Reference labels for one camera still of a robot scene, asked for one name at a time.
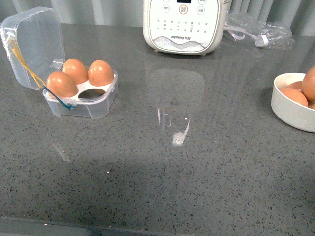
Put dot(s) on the brown egg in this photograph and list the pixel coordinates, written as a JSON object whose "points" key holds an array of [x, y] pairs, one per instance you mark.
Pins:
{"points": [[100, 73], [308, 84], [61, 85], [295, 96], [312, 106], [76, 70], [296, 85]]}

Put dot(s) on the clear plastic bag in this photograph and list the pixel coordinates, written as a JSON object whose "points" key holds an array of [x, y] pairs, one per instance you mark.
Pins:
{"points": [[244, 29]]}

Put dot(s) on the clear plastic egg box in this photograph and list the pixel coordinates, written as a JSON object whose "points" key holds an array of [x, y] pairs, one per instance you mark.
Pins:
{"points": [[34, 45]]}

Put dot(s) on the brown egg in bowl back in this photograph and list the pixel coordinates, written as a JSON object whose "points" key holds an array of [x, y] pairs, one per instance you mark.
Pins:
{"points": [[296, 85]]}

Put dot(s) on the white round bowl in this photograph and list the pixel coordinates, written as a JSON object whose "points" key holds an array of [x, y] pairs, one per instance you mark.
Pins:
{"points": [[290, 112]]}

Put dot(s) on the white Joyoung kitchen appliance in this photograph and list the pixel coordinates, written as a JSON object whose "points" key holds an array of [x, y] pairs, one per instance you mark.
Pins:
{"points": [[186, 27]]}

